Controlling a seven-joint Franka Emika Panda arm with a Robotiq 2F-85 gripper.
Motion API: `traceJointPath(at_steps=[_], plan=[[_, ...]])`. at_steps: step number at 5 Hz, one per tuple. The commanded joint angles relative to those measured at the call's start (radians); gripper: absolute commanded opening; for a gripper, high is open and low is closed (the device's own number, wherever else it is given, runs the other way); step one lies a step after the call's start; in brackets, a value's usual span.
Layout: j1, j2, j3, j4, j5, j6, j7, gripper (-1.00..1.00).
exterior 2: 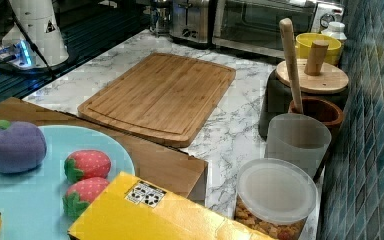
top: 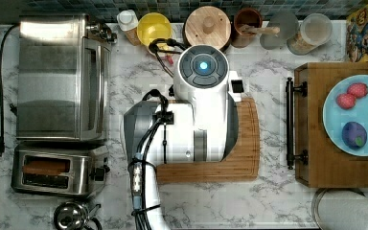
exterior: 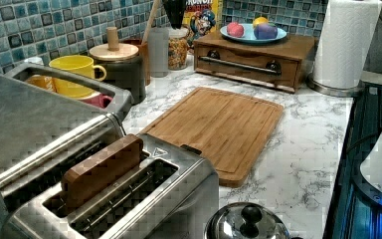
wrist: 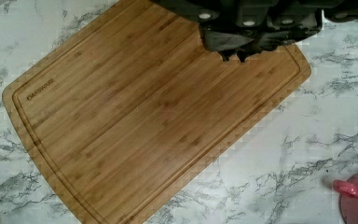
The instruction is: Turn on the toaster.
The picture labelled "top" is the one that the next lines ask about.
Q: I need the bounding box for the wooden tray with black handle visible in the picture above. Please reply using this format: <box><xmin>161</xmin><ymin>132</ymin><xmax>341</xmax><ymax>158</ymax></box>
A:
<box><xmin>286</xmin><ymin>62</ymin><xmax>368</xmax><ymax>188</ymax></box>

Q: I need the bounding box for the brown bread slice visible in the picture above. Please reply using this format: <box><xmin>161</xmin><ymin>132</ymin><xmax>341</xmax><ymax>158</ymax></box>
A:
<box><xmin>22</xmin><ymin>160</ymin><xmax>69</xmax><ymax>175</ymax></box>

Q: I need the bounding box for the purple plum fruit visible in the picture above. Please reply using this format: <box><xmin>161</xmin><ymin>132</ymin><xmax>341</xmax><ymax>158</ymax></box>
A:
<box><xmin>342</xmin><ymin>122</ymin><xmax>367</xmax><ymax>150</ymax></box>

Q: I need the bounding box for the stainless steel kettle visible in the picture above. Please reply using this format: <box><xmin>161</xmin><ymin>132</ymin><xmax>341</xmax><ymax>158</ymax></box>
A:
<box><xmin>54</xmin><ymin>201</ymin><xmax>103</xmax><ymax>230</ymax></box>

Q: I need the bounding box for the red strawberry upper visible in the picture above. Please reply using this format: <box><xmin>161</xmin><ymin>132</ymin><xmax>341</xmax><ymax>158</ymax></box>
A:
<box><xmin>347</xmin><ymin>82</ymin><xmax>368</xmax><ymax>99</ymax></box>

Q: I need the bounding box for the wooden utensil handle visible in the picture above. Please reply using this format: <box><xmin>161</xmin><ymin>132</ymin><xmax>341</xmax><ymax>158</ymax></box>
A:
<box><xmin>241</xmin><ymin>24</ymin><xmax>280</xmax><ymax>35</ymax></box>

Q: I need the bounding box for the brown utensil holder cup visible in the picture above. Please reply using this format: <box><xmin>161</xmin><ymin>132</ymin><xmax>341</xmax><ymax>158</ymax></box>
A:
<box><xmin>231</xmin><ymin>8</ymin><xmax>263</xmax><ymax>48</ymax></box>

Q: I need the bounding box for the red strawberry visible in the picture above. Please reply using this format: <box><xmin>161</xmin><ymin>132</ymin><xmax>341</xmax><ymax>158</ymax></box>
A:
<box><xmin>347</xmin><ymin>82</ymin><xmax>368</xmax><ymax>99</ymax></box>
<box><xmin>336</xmin><ymin>93</ymin><xmax>356</xmax><ymax>109</ymax></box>

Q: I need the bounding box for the black power cord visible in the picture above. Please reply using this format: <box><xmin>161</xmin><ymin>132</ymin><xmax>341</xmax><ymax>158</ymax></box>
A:
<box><xmin>0</xmin><ymin>23</ymin><xmax>21</xmax><ymax>160</ymax></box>

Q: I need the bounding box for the white capped bottle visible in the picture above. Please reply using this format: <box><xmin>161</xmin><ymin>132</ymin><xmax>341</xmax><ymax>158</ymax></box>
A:
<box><xmin>117</xmin><ymin>10</ymin><xmax>141</xmax><ymax>46</ymax></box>

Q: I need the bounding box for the yellow bowl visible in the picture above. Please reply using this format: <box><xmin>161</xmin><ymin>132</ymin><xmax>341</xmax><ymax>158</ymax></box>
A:
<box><xmin>137</xmin><ymin>12</ymin><xmax>173</xmax><ymax>48</ymax></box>

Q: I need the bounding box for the stainless steel slot toaster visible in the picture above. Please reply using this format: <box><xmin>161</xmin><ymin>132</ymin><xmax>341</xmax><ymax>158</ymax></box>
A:
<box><xmin>11</xmin><ymin>143</ymin><xmax>110</xmax><ymax>197</ymax></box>

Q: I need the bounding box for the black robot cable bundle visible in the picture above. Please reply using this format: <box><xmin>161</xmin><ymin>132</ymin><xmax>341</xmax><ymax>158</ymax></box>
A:
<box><xmin>127</xmin><ymin>37</ymin><xmax>189</xmax><ymax>230</ymax></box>

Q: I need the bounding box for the clear jar with cereal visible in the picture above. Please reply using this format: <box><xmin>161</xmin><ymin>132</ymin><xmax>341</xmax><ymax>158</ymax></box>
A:
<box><xmin>287</xmin><ymin>13</ymin><xmax>333</xmax><ymax>56</ymax></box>

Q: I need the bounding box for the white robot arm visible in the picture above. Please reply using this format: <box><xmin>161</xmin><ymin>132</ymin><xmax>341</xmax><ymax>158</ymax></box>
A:
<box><xmin>121</xmin><ymin>45</ymin><xmax>241</xmax><ymax>230</ymax></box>

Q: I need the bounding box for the bamboo cutting board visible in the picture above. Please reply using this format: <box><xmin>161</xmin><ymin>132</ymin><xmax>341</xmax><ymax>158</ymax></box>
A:
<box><xmin>156</xmin><ymin>98</ymin><xmax>261</xmax><ymax>184</ymax></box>

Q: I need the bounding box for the round wooden lid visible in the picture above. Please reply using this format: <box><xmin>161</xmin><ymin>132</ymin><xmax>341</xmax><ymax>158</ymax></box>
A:
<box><xmin>183</xmin><ymin>6</ymin><xmax>231</xmax><ymax>50</ymax></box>

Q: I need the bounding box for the clear glass jar lid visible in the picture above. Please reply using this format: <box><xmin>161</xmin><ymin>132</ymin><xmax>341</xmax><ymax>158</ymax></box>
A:
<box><xmin>259</xmin><ymin>11</ymin><xmax>300</xmax><ymax>51</ymax></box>

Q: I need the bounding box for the red strawberry lower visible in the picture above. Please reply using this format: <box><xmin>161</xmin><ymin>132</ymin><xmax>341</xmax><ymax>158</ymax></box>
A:
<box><xmin>336</xmin><ymin>93</ymin><xmax>356</xmax><ymax>109</ymax></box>

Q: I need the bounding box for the black toaster lever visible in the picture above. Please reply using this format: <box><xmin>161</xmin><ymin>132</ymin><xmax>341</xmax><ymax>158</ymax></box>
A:
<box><xmin>89</xmin><ymin>166</ymin><xmax>110</xmax><ymax>181</ymax></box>

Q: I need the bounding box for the stainless steel toaster oven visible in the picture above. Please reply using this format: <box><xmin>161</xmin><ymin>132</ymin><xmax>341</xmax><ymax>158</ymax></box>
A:
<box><xmin>16</xmin><ymin>14</ymin><xmax>116</xmax><ymax>142</ymax></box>

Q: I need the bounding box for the light blue plate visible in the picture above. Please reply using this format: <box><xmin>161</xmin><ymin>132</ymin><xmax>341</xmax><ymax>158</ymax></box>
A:
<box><xmin>323</xmin><ymin>75</ymin><xmax>368</xmax><ymax>156</ymax></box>

